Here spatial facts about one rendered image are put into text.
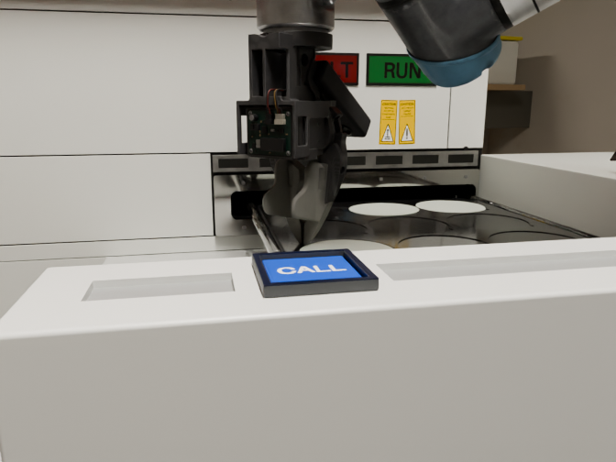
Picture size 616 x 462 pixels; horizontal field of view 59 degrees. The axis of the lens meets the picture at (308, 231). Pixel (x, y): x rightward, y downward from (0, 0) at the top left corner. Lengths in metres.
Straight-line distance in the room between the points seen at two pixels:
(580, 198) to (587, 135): 2.62
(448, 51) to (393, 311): 0.31
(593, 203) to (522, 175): 0.15
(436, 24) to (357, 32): 0.39
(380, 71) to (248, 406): 0.70
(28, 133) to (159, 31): 0.23
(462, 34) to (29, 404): 0.42
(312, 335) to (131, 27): 0.67
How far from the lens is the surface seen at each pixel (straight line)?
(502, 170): 0.90
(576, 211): 0.76
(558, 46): 3.58
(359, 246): 0.58
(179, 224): 0.86
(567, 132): 3.47
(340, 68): 0.87
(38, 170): 0.88
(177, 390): 0.25
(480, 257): 0.33
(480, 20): 0.51
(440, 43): 0.51
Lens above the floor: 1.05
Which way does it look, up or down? 13 degrees down
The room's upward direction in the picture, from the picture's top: straight up
